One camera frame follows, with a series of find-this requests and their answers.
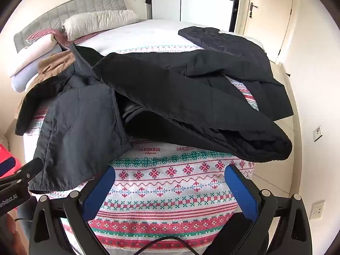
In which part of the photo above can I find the white and grey wardrobe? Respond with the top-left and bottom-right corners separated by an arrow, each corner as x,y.
146,0 -> 243,32

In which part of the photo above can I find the wall socket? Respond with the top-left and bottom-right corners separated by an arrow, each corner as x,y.
311,200 -> 325,220

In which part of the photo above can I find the large black jacket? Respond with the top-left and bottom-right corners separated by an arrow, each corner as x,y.
15,45 -> 294,195

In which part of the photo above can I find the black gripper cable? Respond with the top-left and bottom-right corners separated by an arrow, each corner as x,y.
134,236 -> 213,255

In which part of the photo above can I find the cream pillow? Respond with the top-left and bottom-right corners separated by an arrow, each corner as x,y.
64,10 -> 140,41

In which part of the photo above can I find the grey padded headboard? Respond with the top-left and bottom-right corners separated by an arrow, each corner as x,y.
13,0 -> 126,53

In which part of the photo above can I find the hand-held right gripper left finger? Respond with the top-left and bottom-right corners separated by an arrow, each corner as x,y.
29,165 -> 116,255

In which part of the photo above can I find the red and blue object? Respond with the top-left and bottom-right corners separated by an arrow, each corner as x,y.
0,143 -> 22,178

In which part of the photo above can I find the pink striped pillow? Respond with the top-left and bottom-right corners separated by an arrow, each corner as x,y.
26,29 -> 107,51

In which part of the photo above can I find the brown pillow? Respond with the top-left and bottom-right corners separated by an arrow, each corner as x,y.
14,50 -> 77,120

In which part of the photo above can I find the pale lavender folded duvet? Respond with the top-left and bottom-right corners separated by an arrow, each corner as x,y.
11,65 -> 40,93

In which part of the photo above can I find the cream door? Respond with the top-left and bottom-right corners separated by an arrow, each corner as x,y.
239,0 -> 295,64

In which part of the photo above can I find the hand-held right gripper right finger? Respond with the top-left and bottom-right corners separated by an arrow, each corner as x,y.
212,164 -> 312,255

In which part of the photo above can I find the white bed sheet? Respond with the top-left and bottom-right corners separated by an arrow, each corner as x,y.
77,19 -> 265,56

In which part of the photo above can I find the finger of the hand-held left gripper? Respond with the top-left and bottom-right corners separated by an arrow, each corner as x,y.
0,157 -> 43,192

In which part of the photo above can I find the dark quilted garment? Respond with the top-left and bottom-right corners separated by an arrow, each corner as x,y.
178,27 -> 270,59

